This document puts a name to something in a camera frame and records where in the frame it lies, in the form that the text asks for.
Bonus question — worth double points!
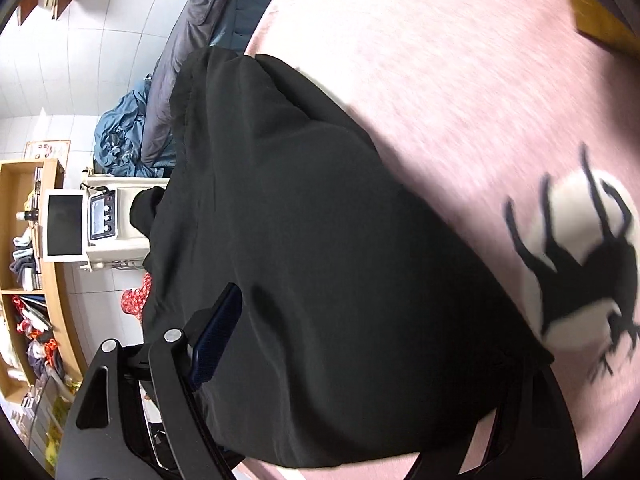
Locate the red patterned cloth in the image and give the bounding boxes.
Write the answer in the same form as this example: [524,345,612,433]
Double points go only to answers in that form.
[121,272,154,327]

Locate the blue crumpled cloth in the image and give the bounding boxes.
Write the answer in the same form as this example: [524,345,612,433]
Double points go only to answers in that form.
[93,74,154,179]

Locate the black pants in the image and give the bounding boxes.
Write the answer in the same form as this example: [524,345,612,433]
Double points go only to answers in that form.
[131,46,555,472]

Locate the wooden bookshelf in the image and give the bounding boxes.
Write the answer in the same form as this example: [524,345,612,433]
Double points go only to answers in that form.
[0,158,92,413]

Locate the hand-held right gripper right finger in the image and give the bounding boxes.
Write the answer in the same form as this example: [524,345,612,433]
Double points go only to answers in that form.
[407,357,585,480]

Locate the framed wall picture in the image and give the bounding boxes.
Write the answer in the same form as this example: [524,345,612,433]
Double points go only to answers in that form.
[24,139,72,162]

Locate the pink printed blanket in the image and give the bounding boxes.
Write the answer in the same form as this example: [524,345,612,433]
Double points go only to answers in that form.
[235,0,640,480]

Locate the white machine with screen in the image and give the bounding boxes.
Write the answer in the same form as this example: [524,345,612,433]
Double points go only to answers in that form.
[42,175,172,272]

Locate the grey duvet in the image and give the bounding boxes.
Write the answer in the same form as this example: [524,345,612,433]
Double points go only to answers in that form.
[141,0,307,172]

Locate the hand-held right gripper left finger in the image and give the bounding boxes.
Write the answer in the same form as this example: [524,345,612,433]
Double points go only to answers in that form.
[55,282,244,480]

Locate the wooden furniture panel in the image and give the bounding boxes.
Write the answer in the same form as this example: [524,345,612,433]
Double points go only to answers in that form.
[574,0,640,57]

